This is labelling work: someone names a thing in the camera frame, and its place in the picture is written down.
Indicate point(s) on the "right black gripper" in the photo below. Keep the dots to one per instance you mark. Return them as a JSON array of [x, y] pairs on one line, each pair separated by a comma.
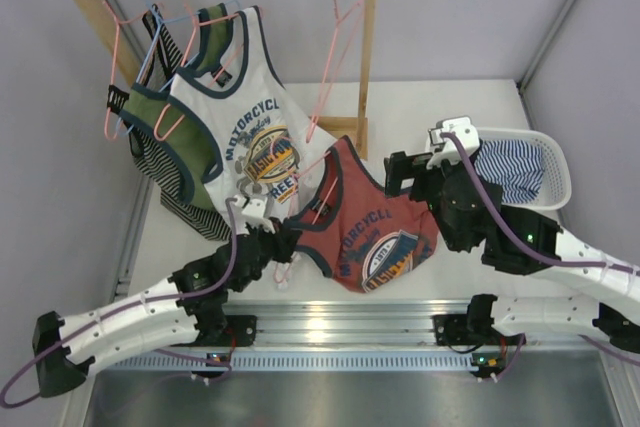
[[401, 166]]

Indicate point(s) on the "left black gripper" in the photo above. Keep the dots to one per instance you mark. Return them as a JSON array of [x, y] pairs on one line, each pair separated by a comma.
[[284, 240]]

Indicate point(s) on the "red tank top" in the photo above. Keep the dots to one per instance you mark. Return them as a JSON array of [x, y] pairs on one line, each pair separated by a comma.
[[354, 233]]

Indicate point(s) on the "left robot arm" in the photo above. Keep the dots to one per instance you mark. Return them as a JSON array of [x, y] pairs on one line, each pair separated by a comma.
[[186, 308]]

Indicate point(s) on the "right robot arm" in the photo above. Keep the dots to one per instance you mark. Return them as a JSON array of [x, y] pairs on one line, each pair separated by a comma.
[[521, 242]]

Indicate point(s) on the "white motorcycle print tank top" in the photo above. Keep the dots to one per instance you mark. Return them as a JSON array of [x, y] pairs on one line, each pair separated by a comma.
[[255, 127]]

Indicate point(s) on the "green tank top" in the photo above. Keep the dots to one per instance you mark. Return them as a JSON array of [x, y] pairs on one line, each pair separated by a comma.
[[178, 164]]

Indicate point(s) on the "black white striped tank top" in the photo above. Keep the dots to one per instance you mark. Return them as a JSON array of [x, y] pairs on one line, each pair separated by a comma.
[[209, 225]]

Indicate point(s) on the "pink hanger with white top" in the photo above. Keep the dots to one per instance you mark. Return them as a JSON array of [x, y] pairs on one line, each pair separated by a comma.
[[196, 25]]

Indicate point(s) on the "blue white striped garment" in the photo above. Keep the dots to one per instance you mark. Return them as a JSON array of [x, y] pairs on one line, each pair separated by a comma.
[[515, 165]]

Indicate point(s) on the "white plastic laundry basket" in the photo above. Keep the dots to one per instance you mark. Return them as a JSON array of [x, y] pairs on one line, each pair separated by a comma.
[[556, 189]]

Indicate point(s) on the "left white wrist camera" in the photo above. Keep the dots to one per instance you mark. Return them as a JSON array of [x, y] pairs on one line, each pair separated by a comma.
[[249, 212]]

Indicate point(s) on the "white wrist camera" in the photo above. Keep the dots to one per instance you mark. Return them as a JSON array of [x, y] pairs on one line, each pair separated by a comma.
[[249, 212], [445, 139]]

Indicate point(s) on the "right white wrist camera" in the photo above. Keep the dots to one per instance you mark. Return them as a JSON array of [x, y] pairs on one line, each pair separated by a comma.
[[445, 139]]

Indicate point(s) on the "aluminium mounting rail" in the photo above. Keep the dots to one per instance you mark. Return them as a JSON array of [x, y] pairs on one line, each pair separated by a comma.
[[431, 336]]

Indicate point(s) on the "blue wire hanger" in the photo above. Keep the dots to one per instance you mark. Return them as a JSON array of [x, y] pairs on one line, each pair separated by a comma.
[[161, 20]]

